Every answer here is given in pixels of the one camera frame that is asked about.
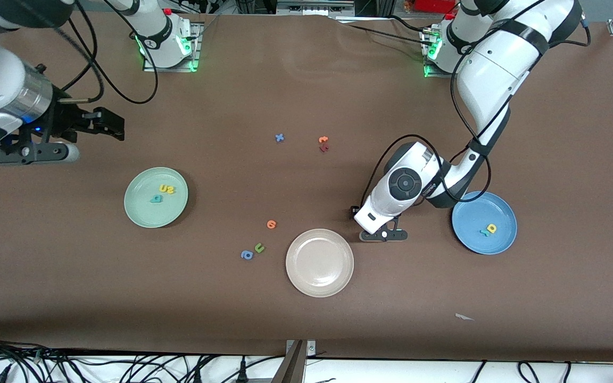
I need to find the beige plate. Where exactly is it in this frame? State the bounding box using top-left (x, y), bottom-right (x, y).
top-left (286, 229), bottom-right (354, 298)

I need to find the light green plate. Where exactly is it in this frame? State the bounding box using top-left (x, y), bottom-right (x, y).
top-left (124, 167), bottom-right (189, 229)

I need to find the blue plate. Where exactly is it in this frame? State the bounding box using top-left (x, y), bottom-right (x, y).
top-left (451, 191), bottom-right (518, 255)

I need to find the red box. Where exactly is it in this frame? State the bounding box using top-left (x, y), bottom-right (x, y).
top-left (413, 0), bottom-right (457, 14)

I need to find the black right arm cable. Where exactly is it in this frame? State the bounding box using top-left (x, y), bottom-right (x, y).
top-left (46, 0), bottom-right (159, 105)

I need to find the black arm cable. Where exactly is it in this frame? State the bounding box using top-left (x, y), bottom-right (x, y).
top-left (46, 0), bottom-right (159, 105)
top-left (359, 0), bottom-right (592, 209)

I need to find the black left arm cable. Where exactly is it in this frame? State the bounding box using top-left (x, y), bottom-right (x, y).
top-left (359, 0), bottom-right (592, 209)

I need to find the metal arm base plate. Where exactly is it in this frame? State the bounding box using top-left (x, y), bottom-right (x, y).
top-left (421, 27), bottom-right (464, 79)
top-left (143, 21), bottom-right (202, 72)

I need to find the grey metal post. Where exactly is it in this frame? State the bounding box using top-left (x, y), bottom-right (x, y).
top-left (272, 339), bottom-right (308, 383)

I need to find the black cable on table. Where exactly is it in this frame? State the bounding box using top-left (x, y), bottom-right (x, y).
top-left (338, 15), bottom-right (437, 47)

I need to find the aluminium frame piece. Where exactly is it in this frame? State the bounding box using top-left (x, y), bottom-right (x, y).
top-left (276, 0), bottom-right (356, 18)

